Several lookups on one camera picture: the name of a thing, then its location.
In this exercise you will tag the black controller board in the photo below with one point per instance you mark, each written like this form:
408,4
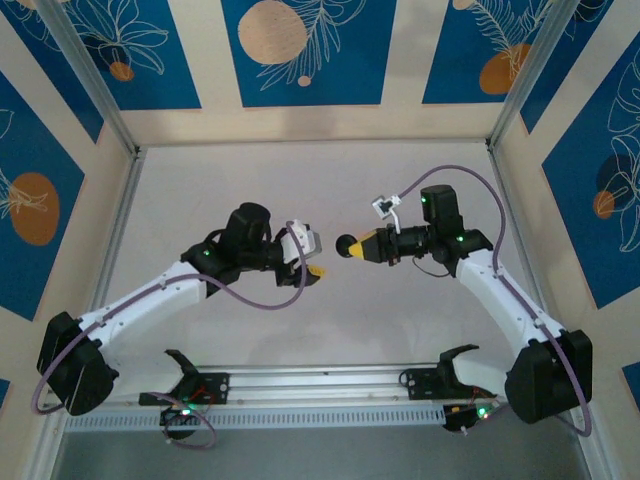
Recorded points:
181,422
465,417

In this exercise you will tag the black round earbud charging case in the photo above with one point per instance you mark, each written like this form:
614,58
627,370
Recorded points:
345,245

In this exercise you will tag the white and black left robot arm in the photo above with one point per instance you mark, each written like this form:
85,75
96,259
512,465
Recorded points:
150,300

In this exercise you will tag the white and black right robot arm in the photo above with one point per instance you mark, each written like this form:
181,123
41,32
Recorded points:
500,300

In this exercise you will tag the aluminium side rail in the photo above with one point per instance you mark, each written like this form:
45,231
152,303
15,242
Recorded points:
116,240
521,230

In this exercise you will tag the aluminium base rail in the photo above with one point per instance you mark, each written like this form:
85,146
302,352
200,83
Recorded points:
325,382

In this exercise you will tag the aluminium frame post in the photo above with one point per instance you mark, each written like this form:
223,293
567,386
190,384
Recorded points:
92,75
525,75

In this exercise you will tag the grey metal sheet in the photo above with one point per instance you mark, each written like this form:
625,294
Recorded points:
320,457

